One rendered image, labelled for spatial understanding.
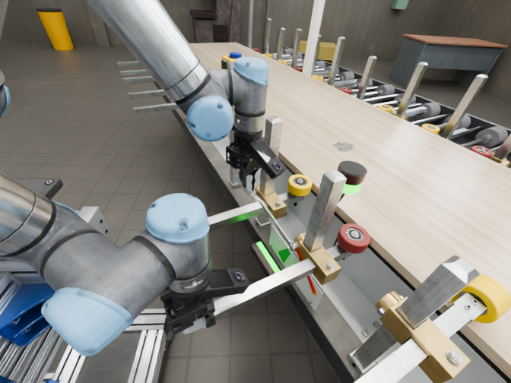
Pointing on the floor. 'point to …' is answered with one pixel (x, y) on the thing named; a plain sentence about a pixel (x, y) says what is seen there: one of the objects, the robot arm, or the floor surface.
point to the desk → (445, 57)
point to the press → (217, 23)
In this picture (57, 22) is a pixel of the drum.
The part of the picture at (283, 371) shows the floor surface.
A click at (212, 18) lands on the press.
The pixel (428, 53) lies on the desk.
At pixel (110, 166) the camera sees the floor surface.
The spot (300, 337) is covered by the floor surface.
